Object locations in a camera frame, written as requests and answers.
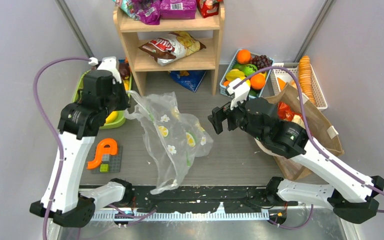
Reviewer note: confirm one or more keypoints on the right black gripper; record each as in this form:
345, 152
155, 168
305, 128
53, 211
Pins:
228, 117

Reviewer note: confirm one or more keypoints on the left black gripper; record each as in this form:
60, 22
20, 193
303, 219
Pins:
119, 98

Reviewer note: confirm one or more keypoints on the clear plastic bag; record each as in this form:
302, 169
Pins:
173, 139

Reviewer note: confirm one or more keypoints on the orange fruit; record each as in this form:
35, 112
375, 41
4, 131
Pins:
258, 81
243, 56

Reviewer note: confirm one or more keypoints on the orange snack bag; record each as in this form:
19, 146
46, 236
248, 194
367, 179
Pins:
285, 112

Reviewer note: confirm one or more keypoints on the Chuba chips bag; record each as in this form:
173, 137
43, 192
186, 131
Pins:
171, 47

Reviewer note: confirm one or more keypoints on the brown burlap grocery bag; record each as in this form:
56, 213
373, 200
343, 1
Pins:
319, 126

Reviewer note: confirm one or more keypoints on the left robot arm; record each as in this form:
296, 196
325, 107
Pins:
103, 92

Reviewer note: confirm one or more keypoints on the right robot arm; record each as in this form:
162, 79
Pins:
348, 193

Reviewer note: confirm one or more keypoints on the yellow mango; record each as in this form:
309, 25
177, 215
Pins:
111, 117

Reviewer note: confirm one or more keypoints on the green fruit tray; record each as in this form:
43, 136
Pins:
121, 119

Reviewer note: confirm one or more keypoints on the blue snack bag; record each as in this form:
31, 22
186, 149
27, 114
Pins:
189, 79

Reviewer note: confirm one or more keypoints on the orange curved toy track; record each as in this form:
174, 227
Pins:
107, 146

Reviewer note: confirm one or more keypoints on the blue fruit basket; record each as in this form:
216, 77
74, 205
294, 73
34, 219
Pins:
235, 70

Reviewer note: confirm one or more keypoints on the grey lego brick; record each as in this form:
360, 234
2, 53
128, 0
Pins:
106, 158

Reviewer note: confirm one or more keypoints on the orange fruit top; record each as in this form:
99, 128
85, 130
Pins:
243, 56

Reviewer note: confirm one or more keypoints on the dark grape bunch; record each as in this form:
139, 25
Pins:
261, 61

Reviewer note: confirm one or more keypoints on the lime lego brick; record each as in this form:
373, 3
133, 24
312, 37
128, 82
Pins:
104, 168

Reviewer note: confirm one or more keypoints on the orange bread loaf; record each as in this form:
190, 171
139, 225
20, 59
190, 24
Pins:
281, 83

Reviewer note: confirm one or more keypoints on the wooden shelf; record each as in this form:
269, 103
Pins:
208, 30

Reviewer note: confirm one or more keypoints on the purple snack bag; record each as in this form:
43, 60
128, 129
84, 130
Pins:
145, 11

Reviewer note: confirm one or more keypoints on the stacked round crackers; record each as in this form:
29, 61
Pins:
305, 78

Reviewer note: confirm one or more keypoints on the magenta snack bag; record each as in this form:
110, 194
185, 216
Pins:
178, 9

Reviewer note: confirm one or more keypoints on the red snack bag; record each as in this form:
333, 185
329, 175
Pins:
208, 8

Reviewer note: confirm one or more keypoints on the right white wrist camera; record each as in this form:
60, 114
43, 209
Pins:
239, 89

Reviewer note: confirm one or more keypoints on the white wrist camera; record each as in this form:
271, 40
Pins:
110, 64
239, 89

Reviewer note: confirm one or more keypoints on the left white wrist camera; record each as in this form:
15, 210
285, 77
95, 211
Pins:
110, 64

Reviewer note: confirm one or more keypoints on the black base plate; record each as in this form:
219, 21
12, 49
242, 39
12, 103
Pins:
200, 199

